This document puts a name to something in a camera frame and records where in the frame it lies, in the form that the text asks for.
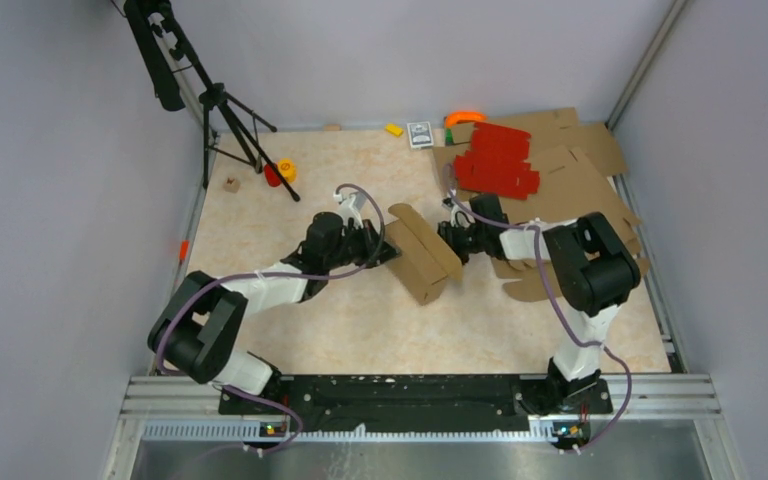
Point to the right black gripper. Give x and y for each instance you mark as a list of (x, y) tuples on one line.
[(447, 232)]

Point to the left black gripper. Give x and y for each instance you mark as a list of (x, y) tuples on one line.
[(376, 251)]

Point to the brown cardboard box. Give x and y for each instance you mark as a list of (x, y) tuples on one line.
[(425, 263)]

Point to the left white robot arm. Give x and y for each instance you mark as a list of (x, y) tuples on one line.
[(198, 329)]

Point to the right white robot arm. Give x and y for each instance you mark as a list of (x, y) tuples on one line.
[(583, 267)]

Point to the red cardboard box blank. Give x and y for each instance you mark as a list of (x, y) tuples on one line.
[(497, 162)]

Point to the playing card deck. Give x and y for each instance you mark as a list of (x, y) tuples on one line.
[(420, 135)]

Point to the stack of brown cardboard blanks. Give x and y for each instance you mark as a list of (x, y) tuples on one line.
[(575, 162)]

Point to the yellow block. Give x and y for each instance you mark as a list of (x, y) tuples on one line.
[(394, 129)]

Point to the yellow and red toy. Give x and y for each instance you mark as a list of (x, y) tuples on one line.
[(286, 169)]

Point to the small wooden block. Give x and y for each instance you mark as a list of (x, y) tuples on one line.
[(231, 185)]

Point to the small orange clip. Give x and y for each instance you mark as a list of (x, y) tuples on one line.
[(183, 251)]

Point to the black tripod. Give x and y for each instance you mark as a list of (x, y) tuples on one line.
[(166, 51)]

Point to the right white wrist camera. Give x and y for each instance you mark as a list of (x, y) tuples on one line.
[(458, 217)]

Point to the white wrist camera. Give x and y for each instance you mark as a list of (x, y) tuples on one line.
[(350, 202), (458, 217)]

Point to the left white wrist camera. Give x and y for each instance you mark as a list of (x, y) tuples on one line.
[(350, 202)]

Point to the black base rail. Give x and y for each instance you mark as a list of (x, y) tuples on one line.
[(427, 404)]

